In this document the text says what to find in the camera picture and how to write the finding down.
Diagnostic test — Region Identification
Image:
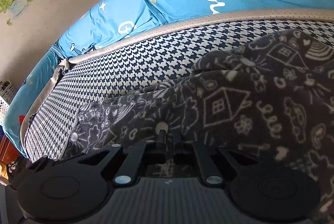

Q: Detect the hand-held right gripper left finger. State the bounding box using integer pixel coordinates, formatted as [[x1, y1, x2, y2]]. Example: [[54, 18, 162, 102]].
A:
[[55, 129, 167, 186]]

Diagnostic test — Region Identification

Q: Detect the houndstooth seat mat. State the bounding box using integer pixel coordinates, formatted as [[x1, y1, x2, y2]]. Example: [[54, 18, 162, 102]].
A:
[[25, 19, 334, 163]]

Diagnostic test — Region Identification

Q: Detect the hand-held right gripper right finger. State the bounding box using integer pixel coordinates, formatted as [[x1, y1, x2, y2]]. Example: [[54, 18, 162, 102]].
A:
[[167, 133, 261, 185]]

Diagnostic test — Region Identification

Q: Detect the grey doodle-print fleece jacket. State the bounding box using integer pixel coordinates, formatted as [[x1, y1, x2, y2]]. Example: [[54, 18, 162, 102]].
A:
[[61, 28, 334, 224]]

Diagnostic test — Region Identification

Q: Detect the white plastic laundry basket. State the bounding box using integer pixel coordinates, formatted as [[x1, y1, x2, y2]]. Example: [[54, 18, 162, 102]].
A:
[[0, 79, 16, 130]]

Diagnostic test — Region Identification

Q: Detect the brown wooden cabinet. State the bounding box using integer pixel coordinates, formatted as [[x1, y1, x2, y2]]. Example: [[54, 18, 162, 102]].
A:
[[0, 135, 23, 179]]

